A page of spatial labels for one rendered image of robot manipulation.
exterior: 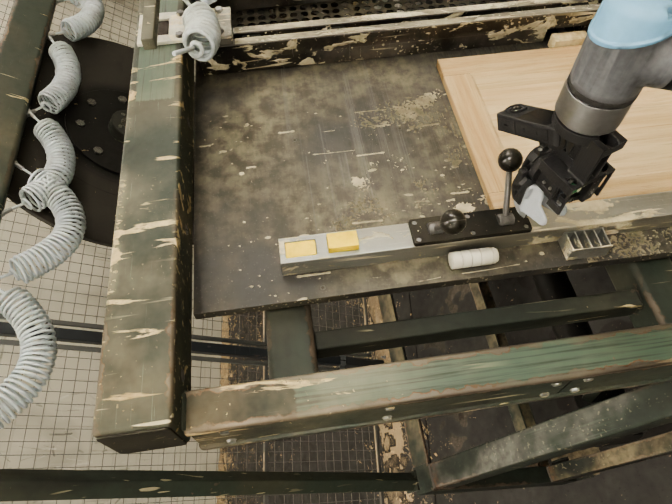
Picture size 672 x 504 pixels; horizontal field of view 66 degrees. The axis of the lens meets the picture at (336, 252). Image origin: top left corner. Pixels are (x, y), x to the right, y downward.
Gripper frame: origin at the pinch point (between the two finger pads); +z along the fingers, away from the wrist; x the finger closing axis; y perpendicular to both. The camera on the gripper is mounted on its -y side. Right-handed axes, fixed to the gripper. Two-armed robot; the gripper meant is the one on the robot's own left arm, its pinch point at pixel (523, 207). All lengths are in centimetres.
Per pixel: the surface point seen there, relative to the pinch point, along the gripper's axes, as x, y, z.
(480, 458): 3, 22, 100
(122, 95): -47, -113, 44
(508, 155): 1.7, -7.4, -3.5
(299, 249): -31.7, -14.5, 8.2
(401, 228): -14.8, -10.0, 8.2
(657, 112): 46.8, -10.8, 10.4
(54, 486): -88, -10, 43
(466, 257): -8.0, -0.6, 9.3
